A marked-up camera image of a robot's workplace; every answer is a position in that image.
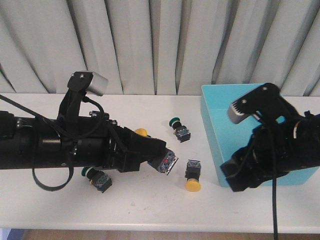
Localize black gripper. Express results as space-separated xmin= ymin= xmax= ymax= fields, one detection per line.
xmin=102 ymin=124 xmax=167 ymax=173
xmin=220 ymin=117 xmax=308 ymax=192

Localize yellow push button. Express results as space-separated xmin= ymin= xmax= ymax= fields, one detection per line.
xmin=134 ymin=128 xmax=150 ymax=137
xmin=184 ymin=159 xmax=201 ymax=192

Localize red push button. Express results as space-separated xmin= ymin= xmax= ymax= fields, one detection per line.
xmin=147 ymin=148 xmax=179 ymax=175

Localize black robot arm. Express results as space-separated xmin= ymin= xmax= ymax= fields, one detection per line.
xmin=220 ymin=98 xmax=320 ymax=192
xmin=0 ymin=111 xmax=174 ymax=173

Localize light blue plastic box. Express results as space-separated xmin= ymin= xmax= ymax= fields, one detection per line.
xmin=201 ymin=84 xmax=320 ymax=188

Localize green push button near box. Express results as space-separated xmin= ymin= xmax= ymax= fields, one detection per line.
xmin=169 ymin=117 xmax=191 ymax=143

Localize green push button left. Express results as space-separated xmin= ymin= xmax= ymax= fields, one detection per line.
xmin=81 ymin=166 xmax=112 ymax=193

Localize grey pleated curtain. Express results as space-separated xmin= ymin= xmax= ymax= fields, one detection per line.
xmin=0 ymin=0 xmax=320 ymax=96

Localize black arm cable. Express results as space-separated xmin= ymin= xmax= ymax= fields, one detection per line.
xmin=0 ymin=93 xmax=118 ymax=192
xmin=234 ymin=119 xmax=280 ymax=240

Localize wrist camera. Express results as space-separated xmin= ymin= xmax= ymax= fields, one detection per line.
xmin=227 ymin=83 xmax=282 ymax=124
xmin=67 ymin=71 xmax=109 ymax=96

